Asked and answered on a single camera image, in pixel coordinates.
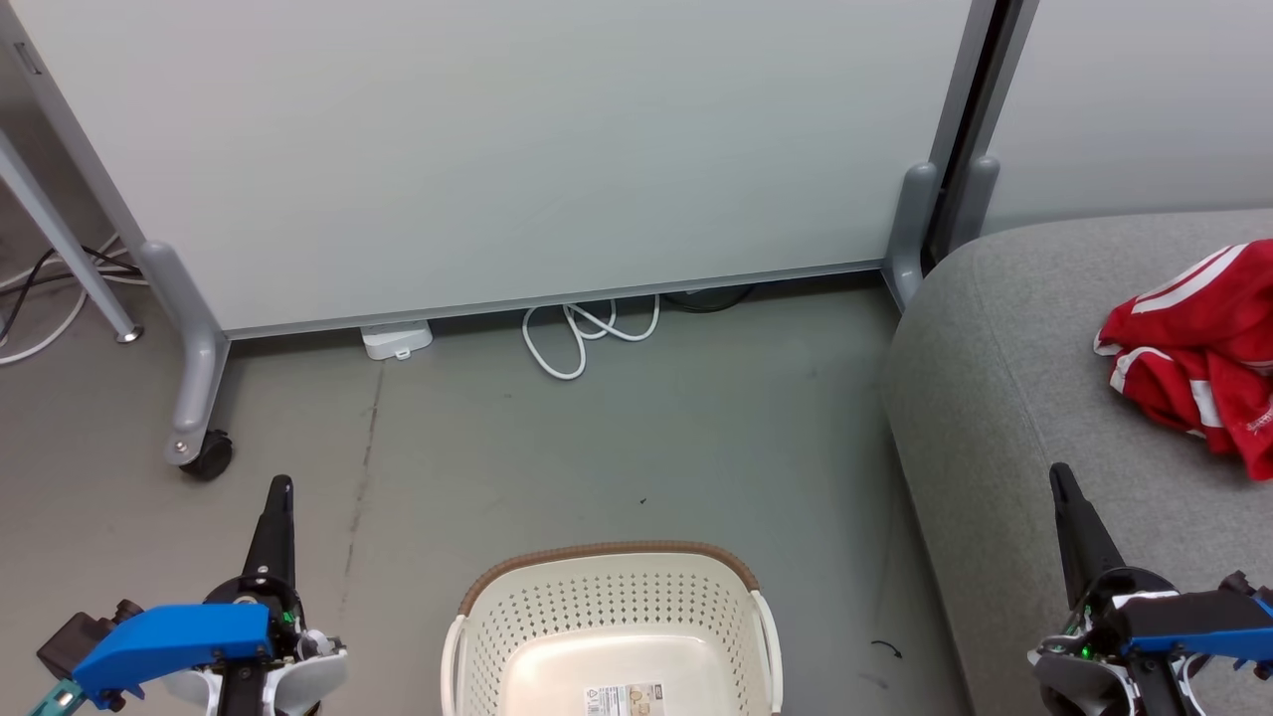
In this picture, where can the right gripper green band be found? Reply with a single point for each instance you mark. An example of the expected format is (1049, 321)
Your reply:
(1079, 686)

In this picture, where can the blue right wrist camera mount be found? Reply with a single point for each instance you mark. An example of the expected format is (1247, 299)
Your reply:
(1193, 617)

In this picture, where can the wide white partition panel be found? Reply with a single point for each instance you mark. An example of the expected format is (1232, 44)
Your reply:
(497, 149)

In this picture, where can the paper label in basket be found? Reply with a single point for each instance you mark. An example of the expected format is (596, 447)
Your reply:
(625, 700)

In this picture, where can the small black floor scrap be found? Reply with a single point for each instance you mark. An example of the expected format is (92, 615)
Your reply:
(890, 647)

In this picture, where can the white power adapter box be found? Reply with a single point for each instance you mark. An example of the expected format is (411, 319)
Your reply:
(398, 340)

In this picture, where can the black caster wheel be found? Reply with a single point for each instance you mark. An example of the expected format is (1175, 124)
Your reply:
(211, 457)

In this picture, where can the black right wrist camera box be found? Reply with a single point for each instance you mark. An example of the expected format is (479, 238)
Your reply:
(1248, 582)

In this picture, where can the grey partition post with caster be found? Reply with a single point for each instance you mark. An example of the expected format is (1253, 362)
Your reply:
(199, 378)

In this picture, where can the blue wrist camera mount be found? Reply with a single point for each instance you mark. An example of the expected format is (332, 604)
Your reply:
(1193, 617)
(169, 641)

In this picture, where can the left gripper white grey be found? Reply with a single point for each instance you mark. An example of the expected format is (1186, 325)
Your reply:
(298, 676)

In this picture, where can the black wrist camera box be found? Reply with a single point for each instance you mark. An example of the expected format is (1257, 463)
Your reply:
(75, 636)
(1248, 582)

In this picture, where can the grey partition post with foot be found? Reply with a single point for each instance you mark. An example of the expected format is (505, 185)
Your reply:
(910, 239)
(980, 199)

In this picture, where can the grey fabric sofa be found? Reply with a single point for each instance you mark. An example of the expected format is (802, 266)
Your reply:
(995, 398)

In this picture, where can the cream perforated laundry basket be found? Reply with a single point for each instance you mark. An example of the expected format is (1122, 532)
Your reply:
(607, 607)

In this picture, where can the grey metal table leg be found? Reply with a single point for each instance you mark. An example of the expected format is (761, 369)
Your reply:
(70, 244)

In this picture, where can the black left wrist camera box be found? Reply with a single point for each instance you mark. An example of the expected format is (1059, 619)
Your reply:
(75, 636)

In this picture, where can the red garment with white stripes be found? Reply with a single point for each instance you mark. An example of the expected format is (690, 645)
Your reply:
(1183, 348)

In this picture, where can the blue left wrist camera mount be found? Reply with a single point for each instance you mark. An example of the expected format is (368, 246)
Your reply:
(169, 641)

